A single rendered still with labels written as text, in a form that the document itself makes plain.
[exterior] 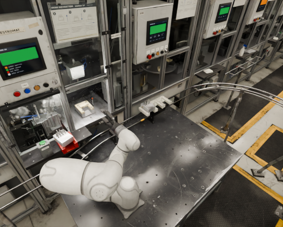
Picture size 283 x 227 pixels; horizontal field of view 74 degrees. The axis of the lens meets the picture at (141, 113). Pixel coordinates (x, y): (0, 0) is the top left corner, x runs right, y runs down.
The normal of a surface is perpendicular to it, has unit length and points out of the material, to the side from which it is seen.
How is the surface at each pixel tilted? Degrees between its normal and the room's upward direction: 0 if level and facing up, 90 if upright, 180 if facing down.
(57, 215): 0
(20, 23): 90
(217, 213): 0
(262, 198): 0
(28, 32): 90
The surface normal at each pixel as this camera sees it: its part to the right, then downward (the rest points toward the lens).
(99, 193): 0.07, 0.19
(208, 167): 0.03, -0.77
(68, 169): 0.00, -0.62
